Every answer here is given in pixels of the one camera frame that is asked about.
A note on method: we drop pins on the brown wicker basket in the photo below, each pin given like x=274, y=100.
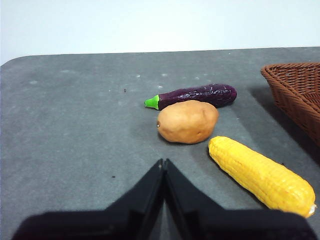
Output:
x=297, y=92

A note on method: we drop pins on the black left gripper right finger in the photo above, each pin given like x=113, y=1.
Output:
x=212, y=222

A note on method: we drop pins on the brown potato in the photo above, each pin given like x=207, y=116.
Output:
x=187, y=122

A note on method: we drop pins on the yellow corn cob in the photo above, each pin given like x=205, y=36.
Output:
x=260, y=175

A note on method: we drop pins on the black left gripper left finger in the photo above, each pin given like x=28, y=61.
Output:
x=120, y=220

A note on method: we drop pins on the purple eggplant with green stem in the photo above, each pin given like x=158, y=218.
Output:
x=200, y=96

